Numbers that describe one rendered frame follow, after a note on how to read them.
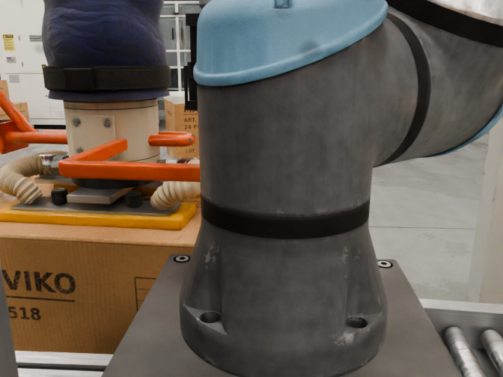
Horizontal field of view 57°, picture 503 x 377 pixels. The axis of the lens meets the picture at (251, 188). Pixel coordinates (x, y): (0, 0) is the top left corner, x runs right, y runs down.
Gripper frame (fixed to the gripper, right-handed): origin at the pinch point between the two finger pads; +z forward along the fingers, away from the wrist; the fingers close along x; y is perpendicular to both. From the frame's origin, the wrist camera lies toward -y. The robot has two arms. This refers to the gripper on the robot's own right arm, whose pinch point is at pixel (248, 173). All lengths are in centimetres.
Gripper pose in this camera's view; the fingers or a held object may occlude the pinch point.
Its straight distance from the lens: 60.5
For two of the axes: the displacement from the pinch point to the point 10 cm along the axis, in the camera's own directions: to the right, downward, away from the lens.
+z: 0.0, 9.6, 2.8
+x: -1.4, 2.8, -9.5
